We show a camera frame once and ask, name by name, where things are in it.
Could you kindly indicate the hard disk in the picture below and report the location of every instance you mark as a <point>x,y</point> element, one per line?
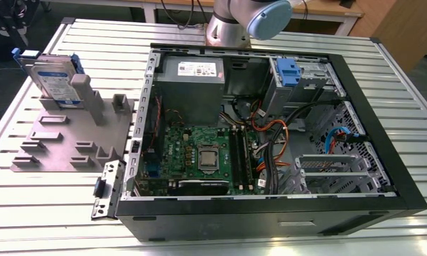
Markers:
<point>54,80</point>

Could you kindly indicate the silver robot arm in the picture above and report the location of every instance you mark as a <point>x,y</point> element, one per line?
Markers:
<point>228,29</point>

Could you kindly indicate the metal disk bay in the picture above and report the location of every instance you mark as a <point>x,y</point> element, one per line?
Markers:
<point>328,162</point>

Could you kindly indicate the silver CPU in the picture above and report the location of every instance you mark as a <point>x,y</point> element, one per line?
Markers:
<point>209,157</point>

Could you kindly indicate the grey power supply unit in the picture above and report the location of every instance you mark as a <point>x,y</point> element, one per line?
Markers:
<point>189,101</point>

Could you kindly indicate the black RAM stick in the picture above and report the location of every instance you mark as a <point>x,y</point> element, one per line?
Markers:
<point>248,160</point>
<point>237,160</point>

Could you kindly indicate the green motherboard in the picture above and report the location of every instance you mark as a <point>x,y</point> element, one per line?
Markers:
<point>174,160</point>

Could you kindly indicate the black graphics card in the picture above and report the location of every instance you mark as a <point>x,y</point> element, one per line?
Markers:
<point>203,186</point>

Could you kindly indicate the metal optical drive bay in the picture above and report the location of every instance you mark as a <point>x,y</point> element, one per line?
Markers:
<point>306,90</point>

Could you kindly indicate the blue drive bay latch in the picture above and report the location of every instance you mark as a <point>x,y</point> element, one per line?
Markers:
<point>289,72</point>

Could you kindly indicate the black open PC case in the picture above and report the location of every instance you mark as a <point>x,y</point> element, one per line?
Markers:
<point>236,221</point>

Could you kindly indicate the grey parts rack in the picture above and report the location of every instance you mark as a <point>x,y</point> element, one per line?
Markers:
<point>75,128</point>

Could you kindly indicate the wooden desk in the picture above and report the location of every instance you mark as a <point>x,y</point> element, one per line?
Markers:
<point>324,9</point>

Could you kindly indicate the wooden cabinet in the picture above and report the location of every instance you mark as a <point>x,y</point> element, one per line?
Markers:
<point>406,26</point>

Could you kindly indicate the metal slot cover bracket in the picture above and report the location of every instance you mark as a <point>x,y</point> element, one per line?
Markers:
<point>110,186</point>

